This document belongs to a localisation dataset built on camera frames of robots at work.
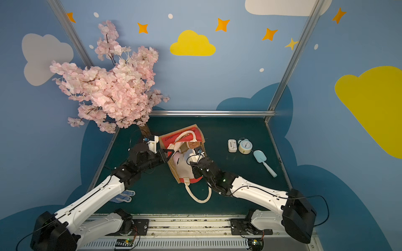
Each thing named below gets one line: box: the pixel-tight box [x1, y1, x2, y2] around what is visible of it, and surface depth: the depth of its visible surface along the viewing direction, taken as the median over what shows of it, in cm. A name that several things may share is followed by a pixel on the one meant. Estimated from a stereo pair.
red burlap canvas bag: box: [159, 123, 212, 204], surface depth 88 cm
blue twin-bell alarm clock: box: [237, 137, 253, 155], surface depth 103 cm
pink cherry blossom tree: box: [49, 19, 170, 133], surface depth 67 cm
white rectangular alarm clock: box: [228, 139, 238, 153], surface depth 106 cm
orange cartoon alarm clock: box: [188, 138, 201, 150], surface depth 103 cm
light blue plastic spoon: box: [253, 149, 278, 178], surface depth 103 cm
